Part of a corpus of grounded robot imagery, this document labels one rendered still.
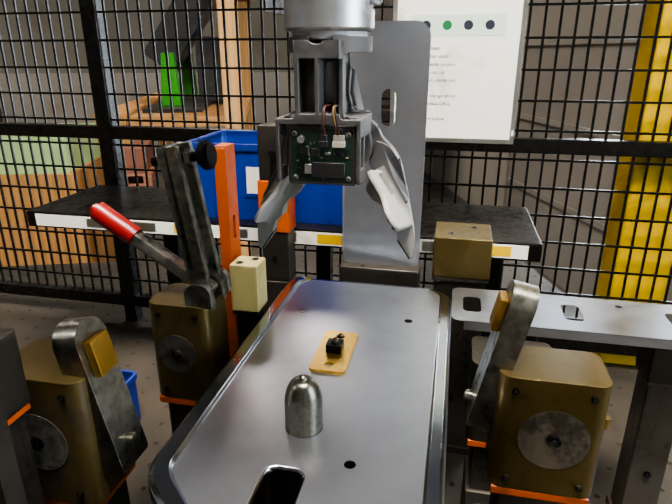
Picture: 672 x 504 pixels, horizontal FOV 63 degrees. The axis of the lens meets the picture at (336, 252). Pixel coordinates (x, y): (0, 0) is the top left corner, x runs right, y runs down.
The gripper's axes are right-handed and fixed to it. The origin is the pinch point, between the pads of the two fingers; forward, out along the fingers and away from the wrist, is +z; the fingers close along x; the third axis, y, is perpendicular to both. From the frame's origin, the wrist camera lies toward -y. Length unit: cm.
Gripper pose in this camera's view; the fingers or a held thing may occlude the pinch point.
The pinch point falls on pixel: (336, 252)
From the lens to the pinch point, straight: 54.7
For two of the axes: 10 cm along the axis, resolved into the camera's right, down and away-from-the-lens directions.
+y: -2.1, 3.4, -9.2
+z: 0.0, 9.4, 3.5
